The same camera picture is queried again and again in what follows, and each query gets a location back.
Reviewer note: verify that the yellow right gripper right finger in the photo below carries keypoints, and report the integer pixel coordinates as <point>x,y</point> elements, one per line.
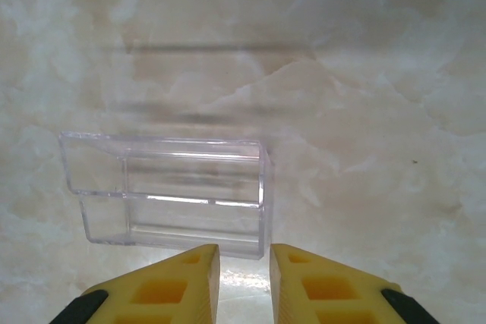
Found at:
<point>330,293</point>

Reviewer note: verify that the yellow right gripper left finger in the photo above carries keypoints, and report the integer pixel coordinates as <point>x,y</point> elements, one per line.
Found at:
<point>159,293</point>

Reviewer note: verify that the clear acrylic card stand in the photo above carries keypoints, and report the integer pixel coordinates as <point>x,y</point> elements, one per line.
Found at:
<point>171,187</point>

